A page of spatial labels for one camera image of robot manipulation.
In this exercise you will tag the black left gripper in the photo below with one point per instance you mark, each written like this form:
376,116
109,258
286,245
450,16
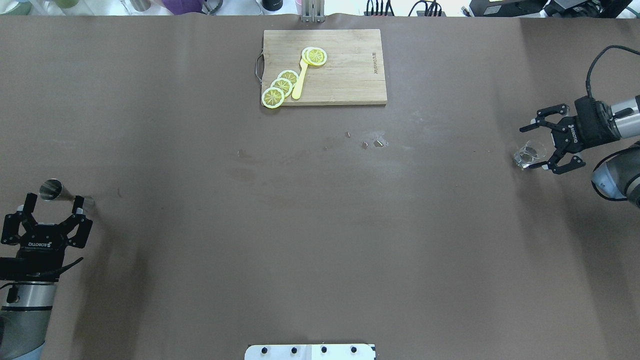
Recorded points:
41,243

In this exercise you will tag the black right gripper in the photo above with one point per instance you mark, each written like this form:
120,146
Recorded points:
575,134

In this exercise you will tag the steel double jigger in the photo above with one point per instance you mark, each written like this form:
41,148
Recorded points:
54,190

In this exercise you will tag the clear glass cup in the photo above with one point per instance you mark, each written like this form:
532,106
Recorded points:
530,153

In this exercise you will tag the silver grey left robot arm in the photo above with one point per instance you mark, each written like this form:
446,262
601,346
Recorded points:
25,316

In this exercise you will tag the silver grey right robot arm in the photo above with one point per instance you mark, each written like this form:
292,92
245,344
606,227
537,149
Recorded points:
614,178

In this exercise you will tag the bamboo cutting board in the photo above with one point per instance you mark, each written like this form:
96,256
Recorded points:
353,75

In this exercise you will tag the purple cloth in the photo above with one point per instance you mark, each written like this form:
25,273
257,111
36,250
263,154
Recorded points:
180,7

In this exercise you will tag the lemon slice outermost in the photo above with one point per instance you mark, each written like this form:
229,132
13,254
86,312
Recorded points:
272,97

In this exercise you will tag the lemon slice at knife blade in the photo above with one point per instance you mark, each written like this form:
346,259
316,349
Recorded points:
314,56

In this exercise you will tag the lemon slice middle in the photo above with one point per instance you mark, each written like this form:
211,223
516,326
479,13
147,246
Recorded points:
284,85

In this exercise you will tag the black thermos bottle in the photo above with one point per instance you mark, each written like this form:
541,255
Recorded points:
272,5

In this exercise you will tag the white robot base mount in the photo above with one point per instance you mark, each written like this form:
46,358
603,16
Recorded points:
321,351

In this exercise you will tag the lemon slice near knife handle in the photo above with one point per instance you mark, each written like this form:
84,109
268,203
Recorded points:
289,75

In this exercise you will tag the aluminium frame post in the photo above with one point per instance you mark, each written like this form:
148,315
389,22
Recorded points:
312,11

